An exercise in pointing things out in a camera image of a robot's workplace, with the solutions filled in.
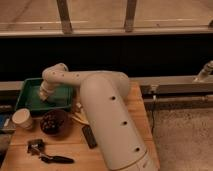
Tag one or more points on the blue object at left edge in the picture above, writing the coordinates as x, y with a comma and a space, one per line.
4, 121

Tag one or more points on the dark brown bowl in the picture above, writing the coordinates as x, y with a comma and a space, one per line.
55, 123

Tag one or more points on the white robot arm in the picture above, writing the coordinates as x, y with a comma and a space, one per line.
102, 95

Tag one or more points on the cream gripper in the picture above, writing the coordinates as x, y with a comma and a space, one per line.
43, 95

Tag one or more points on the white paper cup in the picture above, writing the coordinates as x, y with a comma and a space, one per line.
23, 119

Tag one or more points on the green plastic tray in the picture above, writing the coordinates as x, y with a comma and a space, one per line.
29, 97

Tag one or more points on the metal faucet fixture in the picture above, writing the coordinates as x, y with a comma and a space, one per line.
205, 72

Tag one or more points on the black remote control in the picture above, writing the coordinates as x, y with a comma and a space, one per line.
88, 134

